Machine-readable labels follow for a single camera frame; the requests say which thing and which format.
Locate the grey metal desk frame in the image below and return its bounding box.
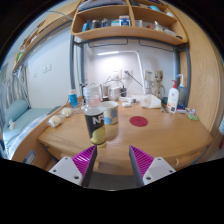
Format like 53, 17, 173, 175
68, 34, 192, 108

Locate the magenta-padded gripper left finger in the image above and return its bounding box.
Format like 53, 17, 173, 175
48, 144, 99, 188

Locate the dark flat tablet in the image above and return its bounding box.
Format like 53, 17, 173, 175
46, 105, 63, 116

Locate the white desk lamp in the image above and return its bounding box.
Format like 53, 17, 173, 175
96, 49, 147, 96

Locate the light blue bed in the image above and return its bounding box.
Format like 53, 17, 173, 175
0, 99, 63, 158

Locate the white pump bottle, red pump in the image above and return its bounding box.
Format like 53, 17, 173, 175
166, 79, 180, 114

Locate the wooden tree creature figurine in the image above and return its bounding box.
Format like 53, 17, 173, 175
150, 69, 166, 98

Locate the light blue pillow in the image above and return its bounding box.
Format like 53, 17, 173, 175
3, 99, 30, 124

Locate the small blue tube, white cap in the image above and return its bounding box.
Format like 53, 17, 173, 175
68, 88, 79, 108

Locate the blue and white spray bottle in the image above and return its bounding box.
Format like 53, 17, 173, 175
176, 73, 186, 108

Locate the white wall box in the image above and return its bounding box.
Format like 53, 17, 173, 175
144, 69, 154, 83

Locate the white cup with blue print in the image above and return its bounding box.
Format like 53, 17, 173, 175
101, 100, 120, 126

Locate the wooden wall shelf with books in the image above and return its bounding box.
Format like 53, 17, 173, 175
12, 11, 73, 73

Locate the white tissue pack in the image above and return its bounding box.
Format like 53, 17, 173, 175
139, 94, 162, 109

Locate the small green block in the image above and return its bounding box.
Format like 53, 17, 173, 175
187, 113, 200, 121

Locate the wooden shelf unit over desk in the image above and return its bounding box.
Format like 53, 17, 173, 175
70, 0, 189, 46

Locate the white charger brick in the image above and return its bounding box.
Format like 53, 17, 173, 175
109, 86, 122, 101

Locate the clear bottle with dark label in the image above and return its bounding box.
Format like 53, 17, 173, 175
82, 85, 108, 149

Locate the white wall switch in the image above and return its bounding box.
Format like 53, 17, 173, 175
42, 63, 53, 74

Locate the silver metal cup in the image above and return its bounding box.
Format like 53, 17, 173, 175
99, 83, 111, 99

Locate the white wall socket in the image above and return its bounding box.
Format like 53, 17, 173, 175
122, 69, 134, 79
111, 70, 123, 80

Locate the black cable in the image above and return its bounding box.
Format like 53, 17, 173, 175
124, 70, 144, 88

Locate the flat round red coaster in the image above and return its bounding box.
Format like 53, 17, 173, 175
129, 115, 149, 128

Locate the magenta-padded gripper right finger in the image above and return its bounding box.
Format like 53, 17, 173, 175
128, 144, 177, 188

